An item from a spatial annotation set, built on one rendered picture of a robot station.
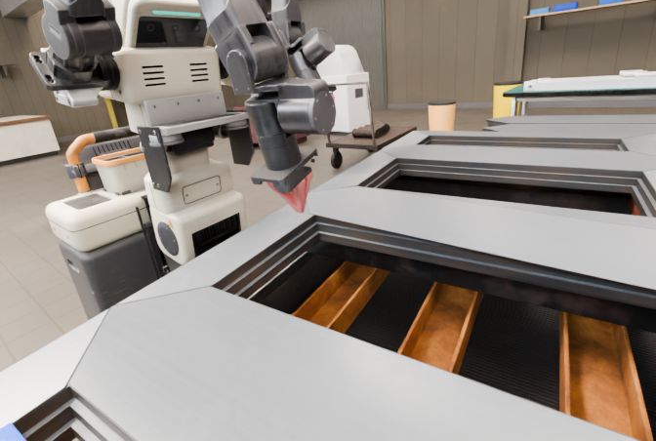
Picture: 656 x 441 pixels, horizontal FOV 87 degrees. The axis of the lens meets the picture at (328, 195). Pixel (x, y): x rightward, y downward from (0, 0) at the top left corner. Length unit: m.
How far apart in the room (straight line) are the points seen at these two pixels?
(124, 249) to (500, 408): 1.12
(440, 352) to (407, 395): 0.30
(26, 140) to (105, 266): 7.54
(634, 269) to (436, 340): 0.30
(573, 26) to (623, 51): 0.92
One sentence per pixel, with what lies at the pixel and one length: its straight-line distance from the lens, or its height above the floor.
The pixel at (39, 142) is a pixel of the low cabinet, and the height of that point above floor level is 0.29.
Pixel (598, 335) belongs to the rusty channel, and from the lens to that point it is 0.76.
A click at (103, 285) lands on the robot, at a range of 1.29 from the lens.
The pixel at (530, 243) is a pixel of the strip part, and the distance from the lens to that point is 0.60.
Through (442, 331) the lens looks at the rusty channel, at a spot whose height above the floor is 0.68.
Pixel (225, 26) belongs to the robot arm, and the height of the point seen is 1.19.
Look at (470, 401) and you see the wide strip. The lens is 0.36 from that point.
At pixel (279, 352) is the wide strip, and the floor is 0.86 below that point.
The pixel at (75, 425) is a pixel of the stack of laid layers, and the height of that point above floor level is 0.83.
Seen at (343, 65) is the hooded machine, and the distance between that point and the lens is 6.10.
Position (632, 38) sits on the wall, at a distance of 8.30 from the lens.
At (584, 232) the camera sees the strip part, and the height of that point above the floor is 0.86.
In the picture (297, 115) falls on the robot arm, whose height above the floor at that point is 1.08.
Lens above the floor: 1.13
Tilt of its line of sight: 20 degrees down
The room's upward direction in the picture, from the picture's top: 6 degrees counter-clockwise
